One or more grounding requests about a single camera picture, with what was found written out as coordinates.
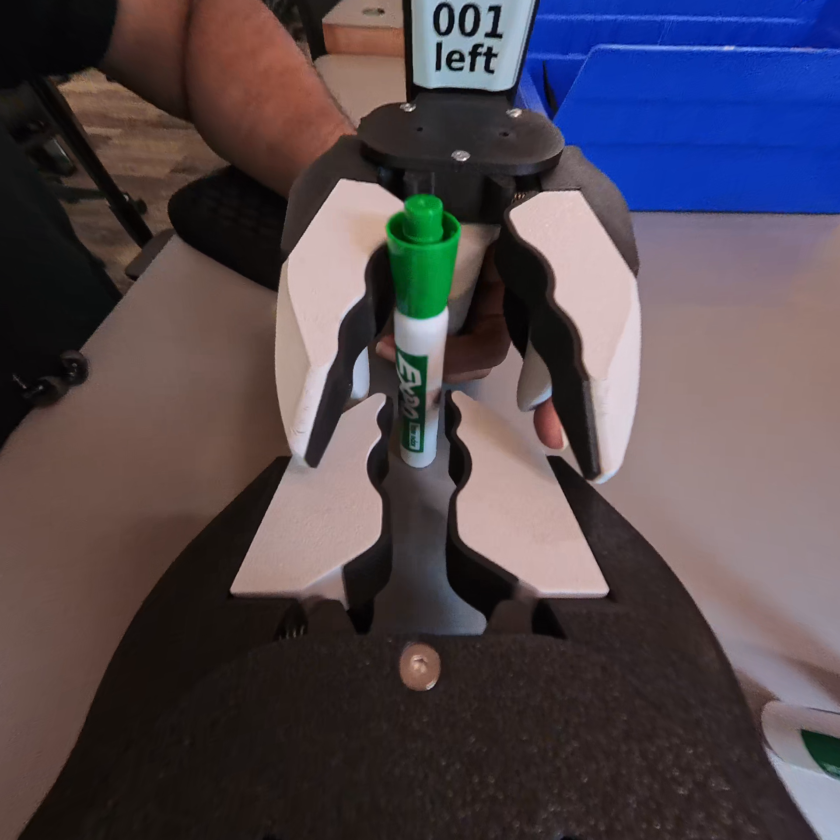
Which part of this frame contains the black caster wheel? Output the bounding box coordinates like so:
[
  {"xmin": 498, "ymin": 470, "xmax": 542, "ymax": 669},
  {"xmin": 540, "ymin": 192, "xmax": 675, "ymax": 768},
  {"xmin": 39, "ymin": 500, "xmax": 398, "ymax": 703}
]
[{"xmin": 12, "ymin": 350, "xmax": 90, "ymax": 404}]

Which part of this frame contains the black tripod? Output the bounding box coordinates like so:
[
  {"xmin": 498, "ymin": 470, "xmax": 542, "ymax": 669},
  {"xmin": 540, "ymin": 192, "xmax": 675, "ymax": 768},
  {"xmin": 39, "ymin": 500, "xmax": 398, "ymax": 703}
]
[{"xmin": 26, "ymin": 75, "xmax": 155, "ymax": 249}]

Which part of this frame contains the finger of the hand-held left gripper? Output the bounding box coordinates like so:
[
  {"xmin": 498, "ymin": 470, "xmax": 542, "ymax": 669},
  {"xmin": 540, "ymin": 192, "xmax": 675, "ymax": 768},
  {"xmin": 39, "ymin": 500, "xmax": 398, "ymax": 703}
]
[
  {"xmin": 274, "ymin": 178, "xmax": 406, "ymax": 469},
  {"xmin": 495, "ymin": 189, "xmax": 644, "ymax": 485}
]

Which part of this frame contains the white flat plate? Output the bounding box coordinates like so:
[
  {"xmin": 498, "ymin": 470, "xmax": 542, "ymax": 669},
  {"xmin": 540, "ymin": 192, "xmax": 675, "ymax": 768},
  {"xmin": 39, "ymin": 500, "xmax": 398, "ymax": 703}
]
[{"xmin": 768, "ymin": 755, "xmax": 840, "ymax": 840}]

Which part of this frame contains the person's left forearm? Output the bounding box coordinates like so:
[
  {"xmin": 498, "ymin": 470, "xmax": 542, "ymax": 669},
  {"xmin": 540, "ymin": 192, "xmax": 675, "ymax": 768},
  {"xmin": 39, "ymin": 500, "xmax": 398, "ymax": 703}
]
[{"xmin": 101, "ymin": 0, "xmax": 361, "ymax": 198}]

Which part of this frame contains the person's left hand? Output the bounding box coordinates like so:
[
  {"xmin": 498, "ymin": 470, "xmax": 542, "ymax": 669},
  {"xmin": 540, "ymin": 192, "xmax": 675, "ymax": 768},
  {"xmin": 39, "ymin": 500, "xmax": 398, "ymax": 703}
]
[{"xmin": 375, "ymin": 249, "xmax": 569, "ymax": 452}]

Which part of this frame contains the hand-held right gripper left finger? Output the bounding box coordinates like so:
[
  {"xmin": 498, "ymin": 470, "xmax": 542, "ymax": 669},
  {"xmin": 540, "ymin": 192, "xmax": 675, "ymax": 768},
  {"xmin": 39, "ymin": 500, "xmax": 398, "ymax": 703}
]
[{"xmin": 230, "ymin": 392, "xmax": 396, "ymax": 636}]

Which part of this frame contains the blue plastic bin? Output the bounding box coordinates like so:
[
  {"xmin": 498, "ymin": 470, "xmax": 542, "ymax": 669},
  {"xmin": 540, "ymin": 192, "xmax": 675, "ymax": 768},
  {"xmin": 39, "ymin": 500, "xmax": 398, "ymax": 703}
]
[{"xmin": 512, "ymin": 0, "xmax": 840, "ymax": 214}]

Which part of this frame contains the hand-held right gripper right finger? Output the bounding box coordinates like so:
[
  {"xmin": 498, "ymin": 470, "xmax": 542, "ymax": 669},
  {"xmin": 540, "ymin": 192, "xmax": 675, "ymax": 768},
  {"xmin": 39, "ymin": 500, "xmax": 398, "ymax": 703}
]
[{"xmin": 444, "ymin": 390, "xmax": 611, "ymax": 636}]

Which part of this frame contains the green dry erase marker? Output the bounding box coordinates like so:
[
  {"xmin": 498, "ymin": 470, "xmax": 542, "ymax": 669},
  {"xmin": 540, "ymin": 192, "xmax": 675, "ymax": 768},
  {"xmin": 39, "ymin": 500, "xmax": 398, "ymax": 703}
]
[
  {"xmin": 385, "ymin": 194, "xmax": 462, "ymax": 469},
  {"xmin": 761, "ymin": 701, "xmax": 840, "ymax": 782}
]

